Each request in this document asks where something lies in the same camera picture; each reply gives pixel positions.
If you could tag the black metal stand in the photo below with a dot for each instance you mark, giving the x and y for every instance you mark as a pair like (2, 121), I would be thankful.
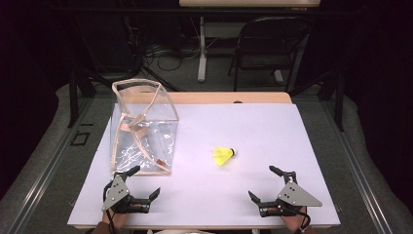
(339, 100)
(73, 97)

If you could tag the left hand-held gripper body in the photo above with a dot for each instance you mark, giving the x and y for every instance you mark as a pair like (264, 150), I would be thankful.
(116, 193)

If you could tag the desk with white leg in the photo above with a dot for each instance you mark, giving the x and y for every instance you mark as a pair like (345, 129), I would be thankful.
(202, 48)

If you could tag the wooden table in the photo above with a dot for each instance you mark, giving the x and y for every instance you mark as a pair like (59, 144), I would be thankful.
(227, 97)

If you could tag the person's right hand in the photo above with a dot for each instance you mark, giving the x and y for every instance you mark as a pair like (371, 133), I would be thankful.
(292, 221)

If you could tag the transparent bag with beige trim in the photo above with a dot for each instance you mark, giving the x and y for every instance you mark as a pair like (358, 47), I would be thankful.
(146, 143)

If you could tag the person's left hand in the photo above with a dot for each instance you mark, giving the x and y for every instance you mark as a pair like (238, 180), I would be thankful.
(119, 219)

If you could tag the black folding chair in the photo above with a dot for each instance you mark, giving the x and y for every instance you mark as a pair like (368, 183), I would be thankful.
(269, 42)

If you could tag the white table mat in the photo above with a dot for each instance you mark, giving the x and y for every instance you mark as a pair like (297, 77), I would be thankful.
(227, 130)

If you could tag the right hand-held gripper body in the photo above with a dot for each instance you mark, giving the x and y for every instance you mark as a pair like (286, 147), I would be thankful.
(295, 195)

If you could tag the black tripod leg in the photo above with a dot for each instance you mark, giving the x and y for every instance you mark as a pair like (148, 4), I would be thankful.
(159, 79)

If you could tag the yellow shuttlecock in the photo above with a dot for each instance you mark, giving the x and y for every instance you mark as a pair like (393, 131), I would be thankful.
(222, 155)

